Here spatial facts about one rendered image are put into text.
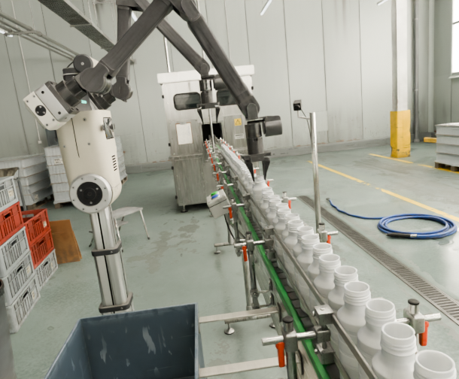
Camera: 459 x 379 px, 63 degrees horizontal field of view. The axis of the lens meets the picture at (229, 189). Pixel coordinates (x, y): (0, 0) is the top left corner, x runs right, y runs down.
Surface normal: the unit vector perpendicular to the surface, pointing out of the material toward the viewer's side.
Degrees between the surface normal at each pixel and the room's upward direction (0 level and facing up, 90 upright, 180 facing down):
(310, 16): 90
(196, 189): 90
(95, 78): 88
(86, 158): 101
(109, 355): 90
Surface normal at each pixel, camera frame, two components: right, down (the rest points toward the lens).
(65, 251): 0.13, 0.33
